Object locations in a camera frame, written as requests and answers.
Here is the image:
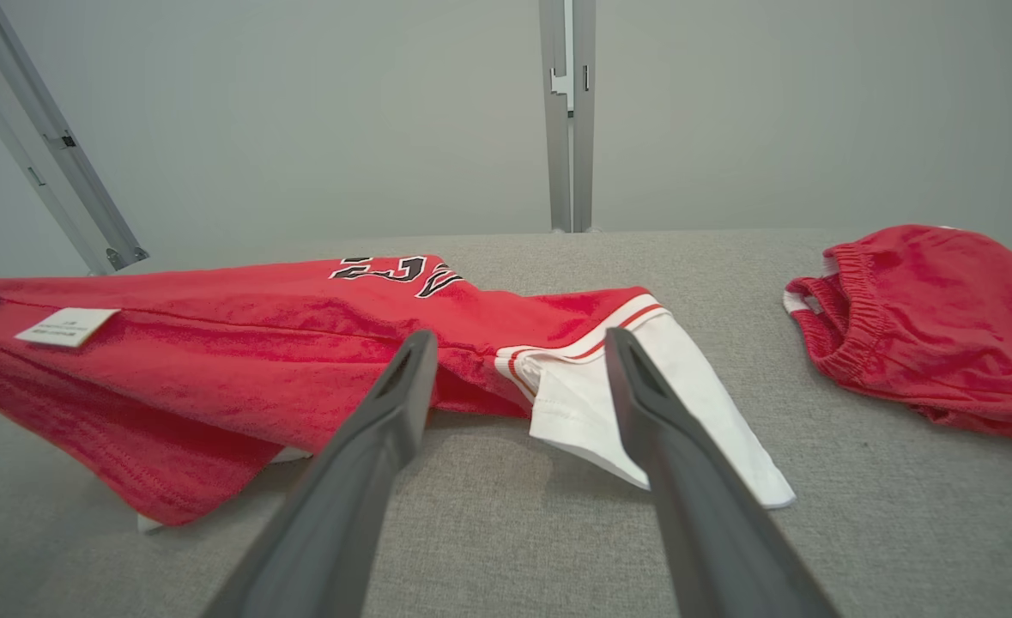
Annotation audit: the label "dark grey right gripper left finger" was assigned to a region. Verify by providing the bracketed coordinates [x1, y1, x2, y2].
[203, 330, 439, 618]

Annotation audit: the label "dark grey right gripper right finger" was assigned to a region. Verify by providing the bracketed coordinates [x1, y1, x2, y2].
[605, 327, 841, 618]

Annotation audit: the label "red Bulls basketball jersey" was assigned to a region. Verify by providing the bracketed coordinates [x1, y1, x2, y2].
[0, 254, 797, 534]

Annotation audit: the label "red shorts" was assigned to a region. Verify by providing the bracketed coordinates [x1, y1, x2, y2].
[783, 224, 1012, 450]

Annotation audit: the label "grey slanted metal frame bar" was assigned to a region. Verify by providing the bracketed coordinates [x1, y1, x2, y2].
[0, 0, 151, 276]

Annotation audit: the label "grey double-bar metal post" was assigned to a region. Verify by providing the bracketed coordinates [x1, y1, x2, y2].
[538, 0, 597, 233]

